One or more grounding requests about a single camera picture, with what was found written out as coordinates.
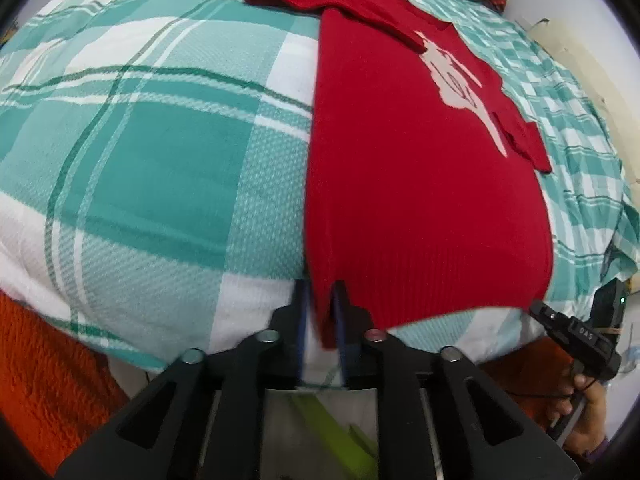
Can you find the red sweater with white dog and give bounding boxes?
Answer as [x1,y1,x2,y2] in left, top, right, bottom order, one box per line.
[246,0,553,347]

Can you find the purple sleeve forearm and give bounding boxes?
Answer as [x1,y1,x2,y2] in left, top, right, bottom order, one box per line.
[582,438,608,463]

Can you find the right hand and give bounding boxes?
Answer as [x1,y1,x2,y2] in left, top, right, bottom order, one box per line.
[548,368,606,458]

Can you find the orange fuzzy trousers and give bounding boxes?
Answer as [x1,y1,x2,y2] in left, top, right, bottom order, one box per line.
[1,295,128,476]

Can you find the cream pillow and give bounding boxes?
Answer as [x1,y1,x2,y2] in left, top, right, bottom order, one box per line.
[527,20,639,206]

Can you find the teal white plaid bed cover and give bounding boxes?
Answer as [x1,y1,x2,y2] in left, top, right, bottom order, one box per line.
[1,0,639,368]

